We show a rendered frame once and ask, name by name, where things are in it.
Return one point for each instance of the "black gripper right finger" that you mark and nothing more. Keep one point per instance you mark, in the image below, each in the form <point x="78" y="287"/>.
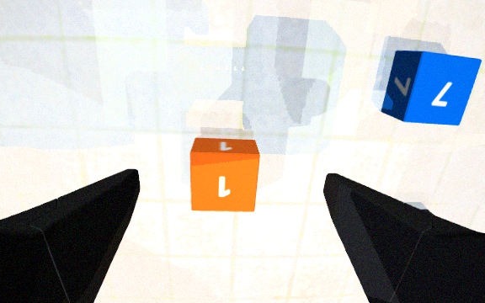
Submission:
<point x="402" y="254"/>

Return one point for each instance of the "orange block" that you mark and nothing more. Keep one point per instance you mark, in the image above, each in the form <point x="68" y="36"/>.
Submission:
<point x="223" y="174"/>

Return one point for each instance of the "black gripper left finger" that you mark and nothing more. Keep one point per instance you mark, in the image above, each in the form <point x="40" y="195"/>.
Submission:
<point x="61" y="251"/>

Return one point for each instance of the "blue block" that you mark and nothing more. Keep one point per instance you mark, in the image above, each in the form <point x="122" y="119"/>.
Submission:
<point x="429" y="88"/>

